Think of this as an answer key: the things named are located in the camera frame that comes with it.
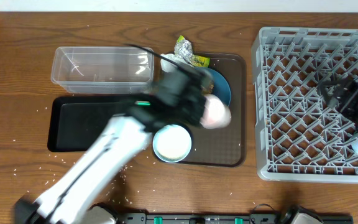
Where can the light blue rice bowl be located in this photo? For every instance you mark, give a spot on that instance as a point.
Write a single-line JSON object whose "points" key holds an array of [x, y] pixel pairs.
{"points": [[172, 143]]}

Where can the black rail at table edge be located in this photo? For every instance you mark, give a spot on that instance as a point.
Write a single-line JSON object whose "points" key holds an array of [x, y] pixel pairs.
{"points": [[296, 214]]}

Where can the white pink cup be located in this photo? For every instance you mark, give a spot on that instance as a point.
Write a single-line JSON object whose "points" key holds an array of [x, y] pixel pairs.
{"points": [[216, 113]]}

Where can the clear plastic bin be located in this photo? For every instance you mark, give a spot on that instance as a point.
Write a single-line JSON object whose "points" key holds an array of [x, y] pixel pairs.
{"points": [[103, 70]]}

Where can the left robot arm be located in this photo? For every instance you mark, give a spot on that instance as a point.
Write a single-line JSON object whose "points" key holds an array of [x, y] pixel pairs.
{"points": [[67, 201]]}

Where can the black plastic bin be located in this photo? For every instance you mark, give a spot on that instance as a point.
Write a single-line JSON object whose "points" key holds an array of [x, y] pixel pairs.
{"points": [[77, 121]]}

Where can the brown serving tray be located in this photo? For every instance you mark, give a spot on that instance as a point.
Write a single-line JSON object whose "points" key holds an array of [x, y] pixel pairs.
{"points": [[224, 147]]}

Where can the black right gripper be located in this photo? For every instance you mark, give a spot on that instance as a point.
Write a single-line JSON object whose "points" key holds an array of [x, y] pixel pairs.
{"points": [[342, 92]]}

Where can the white crumpled napkin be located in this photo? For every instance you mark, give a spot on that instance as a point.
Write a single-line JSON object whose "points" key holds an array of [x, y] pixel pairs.
{"points": [[168, 66]]}

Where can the grey dishwasher rack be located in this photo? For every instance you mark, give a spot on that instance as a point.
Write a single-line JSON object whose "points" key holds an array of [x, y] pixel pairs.
{"points": [[298, 137]]}

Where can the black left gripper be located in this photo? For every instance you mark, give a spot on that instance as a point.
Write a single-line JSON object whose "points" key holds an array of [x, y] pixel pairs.
{"points": [[194, 101]]}

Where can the blue plate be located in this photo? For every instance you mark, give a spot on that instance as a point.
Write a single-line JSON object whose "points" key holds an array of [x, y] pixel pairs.
{"points": [[221, 87]]}

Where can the foil snack wrapper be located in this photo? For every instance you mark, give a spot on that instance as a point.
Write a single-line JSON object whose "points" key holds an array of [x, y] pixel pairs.
{"points": [[183, 48]]}

